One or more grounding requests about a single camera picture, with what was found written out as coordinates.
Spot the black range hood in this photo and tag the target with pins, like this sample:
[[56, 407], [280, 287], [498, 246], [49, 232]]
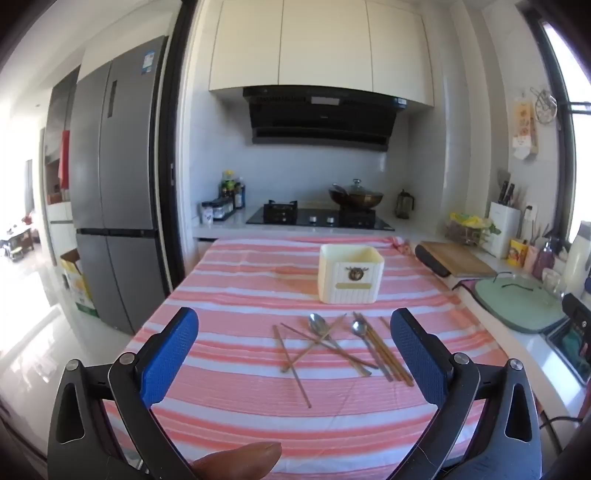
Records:
[[318, 120]]

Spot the black gas stove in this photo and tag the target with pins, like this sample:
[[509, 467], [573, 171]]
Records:
[[314, 218]]

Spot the white wall cabinets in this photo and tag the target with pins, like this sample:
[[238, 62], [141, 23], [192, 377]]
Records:
[[323, 46]]

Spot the black door frame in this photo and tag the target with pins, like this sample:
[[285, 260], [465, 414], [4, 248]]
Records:
[[173, 138]]

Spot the yellow box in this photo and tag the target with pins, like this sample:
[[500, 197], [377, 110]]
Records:
[[518, 253]]

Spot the white knife block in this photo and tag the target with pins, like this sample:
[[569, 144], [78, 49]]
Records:
[[503, 226]]

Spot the low wooden table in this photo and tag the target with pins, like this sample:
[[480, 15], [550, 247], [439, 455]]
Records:
[[18, 242]]

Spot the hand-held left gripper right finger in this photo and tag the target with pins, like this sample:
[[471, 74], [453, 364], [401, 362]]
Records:
[[415, 350]]

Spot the dark wok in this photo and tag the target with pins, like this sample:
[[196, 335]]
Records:
[[355, 201]]

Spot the pink white striped tablecloth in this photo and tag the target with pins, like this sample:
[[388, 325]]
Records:
[[240, 286]]

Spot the black oblong block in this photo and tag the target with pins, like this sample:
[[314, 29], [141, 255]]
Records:
[[431, 261]]

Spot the wooden chopstick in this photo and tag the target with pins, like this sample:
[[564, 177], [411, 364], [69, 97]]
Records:
[[390, 355], [385, 323], [304, 351], [379, 350], [300, 334], [291, 367]]

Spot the dark glass kettle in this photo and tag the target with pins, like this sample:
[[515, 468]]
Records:
[[405, 205]]

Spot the pink bottle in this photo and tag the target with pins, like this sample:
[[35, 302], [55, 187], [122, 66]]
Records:
[[545, 261]]

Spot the white utensil holder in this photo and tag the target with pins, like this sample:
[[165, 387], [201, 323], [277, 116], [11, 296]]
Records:
[[341, 263]]

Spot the spice jar set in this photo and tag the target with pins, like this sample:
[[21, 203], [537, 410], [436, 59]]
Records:
[[217, 211]]

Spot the green cutting board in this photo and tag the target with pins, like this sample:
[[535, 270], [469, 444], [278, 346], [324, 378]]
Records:
[[517, 304]]

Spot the dark sauce bottle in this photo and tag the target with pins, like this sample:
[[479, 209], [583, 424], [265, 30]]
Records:
[[239, 196]]

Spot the wooden cutting board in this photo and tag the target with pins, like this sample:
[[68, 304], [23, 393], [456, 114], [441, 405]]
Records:
[[461, 261]]

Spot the black window frame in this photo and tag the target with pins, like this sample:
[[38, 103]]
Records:
[[554, 138]]

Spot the grey refrigerator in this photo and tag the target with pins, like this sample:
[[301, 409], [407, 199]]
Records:
[[120, 184]]

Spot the metal spoon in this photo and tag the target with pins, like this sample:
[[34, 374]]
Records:
[[359, 328], [317, 324]]

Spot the wall calendar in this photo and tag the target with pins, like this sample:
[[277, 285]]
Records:
[[525, 129]]

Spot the person's left hand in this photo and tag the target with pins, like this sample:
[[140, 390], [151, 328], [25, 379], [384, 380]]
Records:
[[240, 461]]

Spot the white bottle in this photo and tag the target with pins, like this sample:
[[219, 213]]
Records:
[[576, 263]]

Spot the glass wok lid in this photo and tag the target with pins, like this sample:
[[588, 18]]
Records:
[[356, 187]]

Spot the white wall outlet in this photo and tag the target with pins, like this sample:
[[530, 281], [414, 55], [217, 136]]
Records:
[[531, 215]]

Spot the yellow cap sauce bottle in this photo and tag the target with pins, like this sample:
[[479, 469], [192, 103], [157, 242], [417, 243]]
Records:
[[227, 184]]

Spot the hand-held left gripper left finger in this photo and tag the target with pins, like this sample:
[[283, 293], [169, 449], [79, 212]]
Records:
[[171, 355]]

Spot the kitchen sink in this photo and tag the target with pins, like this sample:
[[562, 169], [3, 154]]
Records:
[[572, 344]]

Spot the cardboard box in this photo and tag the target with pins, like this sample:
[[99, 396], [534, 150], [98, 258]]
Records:
[[79, 281]]

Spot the red cloth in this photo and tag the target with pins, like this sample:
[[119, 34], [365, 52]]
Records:
[[64, 159]]

